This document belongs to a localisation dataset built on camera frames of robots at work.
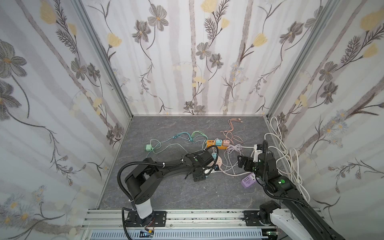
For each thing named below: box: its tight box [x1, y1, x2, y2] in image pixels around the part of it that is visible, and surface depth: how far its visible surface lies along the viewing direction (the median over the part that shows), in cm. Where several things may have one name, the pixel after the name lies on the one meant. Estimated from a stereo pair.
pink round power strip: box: [207, 155, 223, 168], surface depth 94 cm
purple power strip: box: [241, 172, 257, 188], surface depth 86 cm
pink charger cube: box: [223, 139, 230, 146], surface depth 98 cm
